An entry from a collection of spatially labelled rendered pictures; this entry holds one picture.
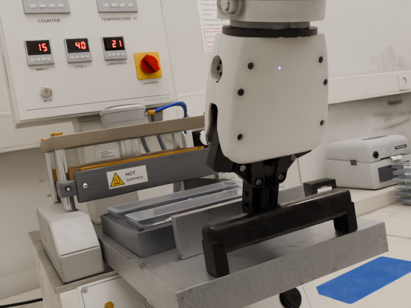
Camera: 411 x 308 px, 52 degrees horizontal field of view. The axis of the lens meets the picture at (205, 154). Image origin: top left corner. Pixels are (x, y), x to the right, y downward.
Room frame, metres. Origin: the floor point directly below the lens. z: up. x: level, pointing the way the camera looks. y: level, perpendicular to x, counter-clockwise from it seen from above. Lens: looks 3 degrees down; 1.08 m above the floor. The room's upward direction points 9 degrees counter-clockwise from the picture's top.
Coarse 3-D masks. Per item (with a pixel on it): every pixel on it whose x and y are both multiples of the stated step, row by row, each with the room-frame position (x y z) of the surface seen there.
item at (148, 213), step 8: (224, 192) 0.51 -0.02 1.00; (232, 192) 0.50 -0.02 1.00; (240, 192) 0.49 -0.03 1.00; (184, 200) 0.50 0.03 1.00; (192, 200) 0.49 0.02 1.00; (200, 200) 0.48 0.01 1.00; (208, 200) 0.48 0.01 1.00; (216, 200) 0.47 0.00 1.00; (152, 208) 0.48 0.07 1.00; (160, 208) 0.47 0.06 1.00; (168, 208) 0.47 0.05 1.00; (176, 208) 0.46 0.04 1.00; (184, 208) 0.45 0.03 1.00; (136, 216) 0.45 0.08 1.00; (144, 216) 0.44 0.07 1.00; (152, 216) 0.43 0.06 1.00
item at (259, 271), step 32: (288, 192) 0.44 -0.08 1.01; (192, 224) 0.39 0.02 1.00; (320, 224) 0.42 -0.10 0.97; (384, 224) 0.40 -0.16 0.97; (128, 256) 0.42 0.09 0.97; (160, 256) 0.40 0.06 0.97; (192, 256) 0.39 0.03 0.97; (256, 256) 0.35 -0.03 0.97; (288, 256) 0.35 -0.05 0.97; (320, 256) 0.36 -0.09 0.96; (352, 256) 0.38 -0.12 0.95; (160, 288) 0.33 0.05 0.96; (192, 288) 0.31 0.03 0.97; (224, 288) 0.32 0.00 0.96; (256, 288) 0.33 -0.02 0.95; (288, 288) 0.34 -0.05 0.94
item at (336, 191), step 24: (336, 192) 0.38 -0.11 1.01; (240, 216) 0.34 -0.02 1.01; (264, 216) 0.34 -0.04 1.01; (288, 216) 0.35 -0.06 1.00; (312, 216) 0.36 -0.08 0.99; (336, 216) 0.37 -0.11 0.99; (216, 240) 0.32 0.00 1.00; (240, 240) 0.33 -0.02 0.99; (264, 240) 0.34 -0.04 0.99; (216, 264) 0.32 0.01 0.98
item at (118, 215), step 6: (228, 186) 0.57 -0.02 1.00; (234, 186) 0.57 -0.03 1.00; (240, 186) 0.57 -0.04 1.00; (204, 192) 0.55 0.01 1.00; (210, 192) 0.55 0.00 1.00; (216, 192) 0.56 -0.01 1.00; (180, 198) 0.53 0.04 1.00; (186, 198) 0.54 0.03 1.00; (192, 198) 0.54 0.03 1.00; (150, 204) 0.52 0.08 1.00; (156, 204) 0.52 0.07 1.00; (162, 204) 0.52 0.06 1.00; (108, 210) 0.54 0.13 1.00; (126, 210) 0.50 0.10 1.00; (132, 210) 0.51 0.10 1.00; (138, 210) 0.51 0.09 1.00; (114, 216) 0.51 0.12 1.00; (120, 216) 0.50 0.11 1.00
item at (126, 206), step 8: (216, 184) 0.61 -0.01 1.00; (224, 184) 0.59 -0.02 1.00; (232, 184) 0.58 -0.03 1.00; (176, 192) 0.59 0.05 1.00; (184, 192) 0.57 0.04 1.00; (192, 192) 0.56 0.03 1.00; (200, 192) 0.55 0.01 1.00; (144, 200) 0.56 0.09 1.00; (152, 200) 0.55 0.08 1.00; (160, 200) 0.54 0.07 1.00; (112, 208) 0.53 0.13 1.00; (120, 208) 0.52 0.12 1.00; (128, 208) 0.51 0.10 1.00
